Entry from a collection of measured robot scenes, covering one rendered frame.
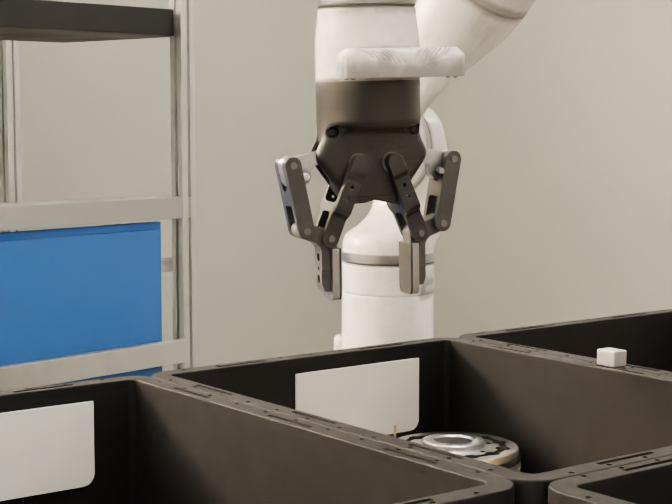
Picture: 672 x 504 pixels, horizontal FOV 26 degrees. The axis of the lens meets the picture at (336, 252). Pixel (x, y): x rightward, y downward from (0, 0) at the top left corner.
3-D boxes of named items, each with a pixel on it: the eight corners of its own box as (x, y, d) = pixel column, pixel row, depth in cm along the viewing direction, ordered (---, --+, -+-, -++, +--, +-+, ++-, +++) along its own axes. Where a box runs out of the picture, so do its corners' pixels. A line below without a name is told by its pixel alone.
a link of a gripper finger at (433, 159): (409, 135, 105) (400, 166, 105) (464, 153, 106) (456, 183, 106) (396, 134, 107) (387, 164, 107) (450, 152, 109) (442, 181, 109)
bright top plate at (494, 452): (363, 447, 115) (363, 440, 115) (467, 433, 120) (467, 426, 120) (436, 475, 106) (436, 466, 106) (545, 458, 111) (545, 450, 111)
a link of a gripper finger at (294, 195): (286, 153, 104) (312, 229, 105) (264, 162, 104) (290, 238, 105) (299, 154, 102) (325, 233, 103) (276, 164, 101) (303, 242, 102)
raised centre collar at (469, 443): (409, 444, 114) (409, 436, 114) (460, 437, 116) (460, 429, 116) (445, 457, 110) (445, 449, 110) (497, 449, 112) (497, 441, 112)
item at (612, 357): (596, 364, 110) (596, 348, 110) (608, 362, 111) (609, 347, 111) (614, 367, 109) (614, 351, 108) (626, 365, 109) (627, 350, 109)
